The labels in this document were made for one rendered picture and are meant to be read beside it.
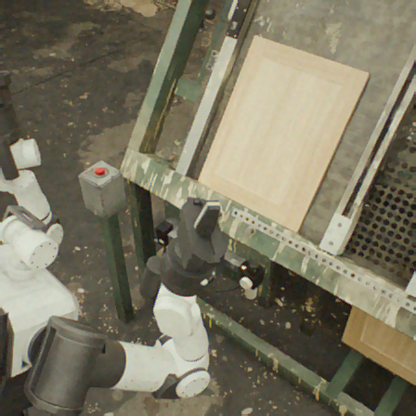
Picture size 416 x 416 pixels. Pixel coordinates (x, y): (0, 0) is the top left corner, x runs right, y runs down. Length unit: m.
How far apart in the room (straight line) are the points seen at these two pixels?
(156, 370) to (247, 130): 1.05
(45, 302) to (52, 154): 2.71
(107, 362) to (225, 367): 1.52
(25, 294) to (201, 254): 0.42
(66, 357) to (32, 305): 0.14
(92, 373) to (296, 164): 1.08
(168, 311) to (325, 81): 1.10
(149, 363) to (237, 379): 1.41
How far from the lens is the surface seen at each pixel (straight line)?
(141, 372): 1.07
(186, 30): 2.10
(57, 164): 3.62
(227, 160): 1.91
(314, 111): 1.80
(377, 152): 1.71
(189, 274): 0.85
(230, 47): 1.95
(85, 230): 3.10
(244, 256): 1.89
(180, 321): 0.95
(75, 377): 0.98
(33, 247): 1.03
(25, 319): 1.04
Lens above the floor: 2.16
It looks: 43 degrees down
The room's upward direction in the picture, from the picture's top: straight up
